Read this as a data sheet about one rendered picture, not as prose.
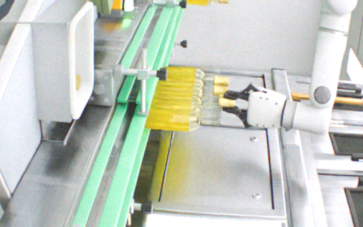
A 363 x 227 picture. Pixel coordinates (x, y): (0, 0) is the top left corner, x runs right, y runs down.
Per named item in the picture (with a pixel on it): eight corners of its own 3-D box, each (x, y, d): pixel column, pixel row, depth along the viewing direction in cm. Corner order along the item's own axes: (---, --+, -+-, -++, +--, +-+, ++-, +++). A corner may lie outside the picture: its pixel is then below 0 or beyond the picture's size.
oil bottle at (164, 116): (116, 126, 140) (199, 133, 139) (116, 107, 138) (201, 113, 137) (120, 116, 145) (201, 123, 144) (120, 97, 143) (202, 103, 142)
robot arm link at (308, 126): (338, 82, 137) (338, 81, 146) (300, 74, 140) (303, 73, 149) (327, 138, 140) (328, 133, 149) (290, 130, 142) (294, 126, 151)
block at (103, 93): (85, 105, 131) (112, 108, 131) (85, 70, 127) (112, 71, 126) (89, 99, 134) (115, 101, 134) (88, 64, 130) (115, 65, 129)
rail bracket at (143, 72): (113, 114, 132) (164, 118, 131) (113, 49, 124) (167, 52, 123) (115, 109, 134) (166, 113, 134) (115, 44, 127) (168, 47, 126)
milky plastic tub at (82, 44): (39, 121, 112) (76, 124, 112) (33, 21, 102) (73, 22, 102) (60, 86, 128) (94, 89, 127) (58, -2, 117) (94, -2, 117)
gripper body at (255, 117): (288, 123, 151) (250, 116, 155) (292, 91, 147) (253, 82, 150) (283, 136, 145) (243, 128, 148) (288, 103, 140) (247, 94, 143)
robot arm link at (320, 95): (319, 28, 145) (307, 102, 148) (316, 25, 133) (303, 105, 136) (347, 34, 143) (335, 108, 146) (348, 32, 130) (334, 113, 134)
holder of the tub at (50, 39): (39, 141, 115) (72, 145, 115) (31, 22, 102) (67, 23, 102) (59, 106, 130) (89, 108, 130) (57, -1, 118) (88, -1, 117)
